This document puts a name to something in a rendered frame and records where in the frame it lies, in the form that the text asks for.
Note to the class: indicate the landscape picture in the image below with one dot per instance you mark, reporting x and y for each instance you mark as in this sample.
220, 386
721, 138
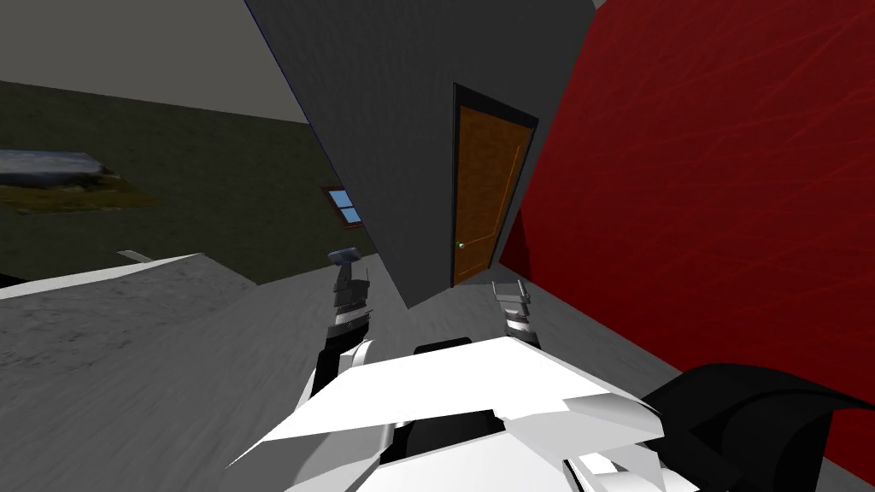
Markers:
55, 181

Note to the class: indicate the grey speckled table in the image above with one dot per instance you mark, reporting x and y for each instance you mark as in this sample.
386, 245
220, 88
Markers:
102, 307

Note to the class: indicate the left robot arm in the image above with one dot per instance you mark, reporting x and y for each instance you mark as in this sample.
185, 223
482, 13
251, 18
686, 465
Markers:
335, 355

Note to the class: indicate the red framed window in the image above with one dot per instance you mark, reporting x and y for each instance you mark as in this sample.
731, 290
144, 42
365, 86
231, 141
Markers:
344, 206

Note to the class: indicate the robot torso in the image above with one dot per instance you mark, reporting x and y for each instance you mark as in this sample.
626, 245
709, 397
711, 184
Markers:
472, 383

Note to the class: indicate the brown wooden door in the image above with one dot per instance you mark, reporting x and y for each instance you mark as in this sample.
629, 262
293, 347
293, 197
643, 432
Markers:
487, 191

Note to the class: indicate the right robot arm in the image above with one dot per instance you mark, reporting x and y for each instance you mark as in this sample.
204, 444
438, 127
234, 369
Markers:
738, 424

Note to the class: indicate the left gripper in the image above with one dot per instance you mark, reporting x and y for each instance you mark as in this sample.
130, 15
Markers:
351, 294

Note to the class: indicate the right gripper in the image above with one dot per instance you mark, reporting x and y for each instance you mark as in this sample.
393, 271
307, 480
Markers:
516, 312

